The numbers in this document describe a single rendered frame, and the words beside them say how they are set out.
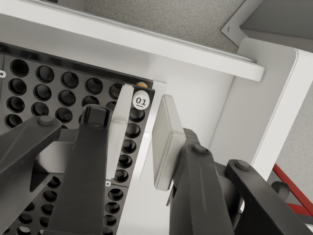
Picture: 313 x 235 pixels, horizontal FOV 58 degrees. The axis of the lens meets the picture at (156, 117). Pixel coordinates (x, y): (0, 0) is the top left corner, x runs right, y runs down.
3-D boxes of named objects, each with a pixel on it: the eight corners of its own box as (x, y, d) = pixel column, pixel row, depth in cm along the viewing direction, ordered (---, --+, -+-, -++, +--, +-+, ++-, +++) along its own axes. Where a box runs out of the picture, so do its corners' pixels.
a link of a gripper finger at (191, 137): (186, 170, 11) (256, 186, 11) (174, 124, 16) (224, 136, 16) (175, 201, 12) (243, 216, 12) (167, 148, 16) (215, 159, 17)
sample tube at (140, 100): (146, 95, 25) (146, 112, 21) (132, 90, 25) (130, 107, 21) (150, 82, 25) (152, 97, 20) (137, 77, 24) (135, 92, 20)
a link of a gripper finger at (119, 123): (112, 181, 13) (97, 178, 13) (124, 126, 20) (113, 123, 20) (127, 123, 12) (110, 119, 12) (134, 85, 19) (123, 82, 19)
